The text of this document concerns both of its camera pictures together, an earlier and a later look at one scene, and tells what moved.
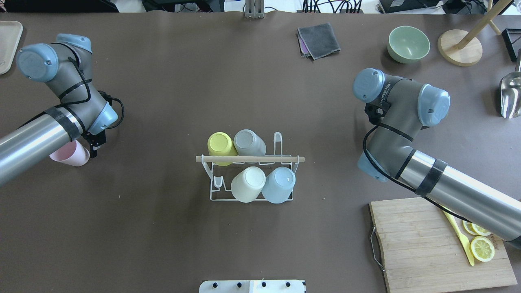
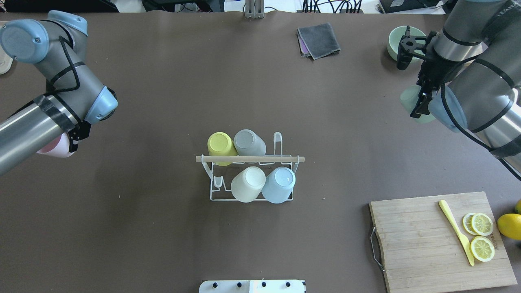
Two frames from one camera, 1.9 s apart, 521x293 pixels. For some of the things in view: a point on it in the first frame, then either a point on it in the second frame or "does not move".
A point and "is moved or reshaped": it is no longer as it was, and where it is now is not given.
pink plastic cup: [72, 153] is moved or reshaped
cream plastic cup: [247, 184] does not move
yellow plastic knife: [467, 243] does not move
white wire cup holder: [247, 178] does not move
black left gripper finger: [93, 149] -> [73, 145]
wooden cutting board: [423, 250] does not move
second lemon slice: [474, 229] does not move
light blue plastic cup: [279, 185] does not move
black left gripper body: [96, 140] -> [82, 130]
